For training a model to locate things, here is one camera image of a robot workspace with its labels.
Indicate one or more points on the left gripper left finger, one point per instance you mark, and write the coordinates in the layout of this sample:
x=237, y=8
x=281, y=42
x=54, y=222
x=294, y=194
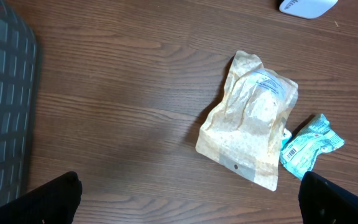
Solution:
x=55, y=202

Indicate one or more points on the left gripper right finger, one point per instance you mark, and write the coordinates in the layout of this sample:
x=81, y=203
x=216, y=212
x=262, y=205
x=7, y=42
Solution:
x=322, y=201

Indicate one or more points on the teal wet wipes pack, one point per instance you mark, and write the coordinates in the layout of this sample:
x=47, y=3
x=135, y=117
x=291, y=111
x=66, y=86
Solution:
x=317, y=137

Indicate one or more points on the beige plastic pouch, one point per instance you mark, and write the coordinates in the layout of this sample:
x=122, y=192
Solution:
x=245, y=131

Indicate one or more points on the teal Kleenex tissue pack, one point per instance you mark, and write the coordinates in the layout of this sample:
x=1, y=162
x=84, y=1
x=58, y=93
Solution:
x=287, y=135

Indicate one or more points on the white barcode scanner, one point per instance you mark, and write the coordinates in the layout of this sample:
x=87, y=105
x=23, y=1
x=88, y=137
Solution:
x=307, y=9

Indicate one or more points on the dark grey mesh basket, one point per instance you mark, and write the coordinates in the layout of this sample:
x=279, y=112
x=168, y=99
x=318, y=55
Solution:
x=19, y=79

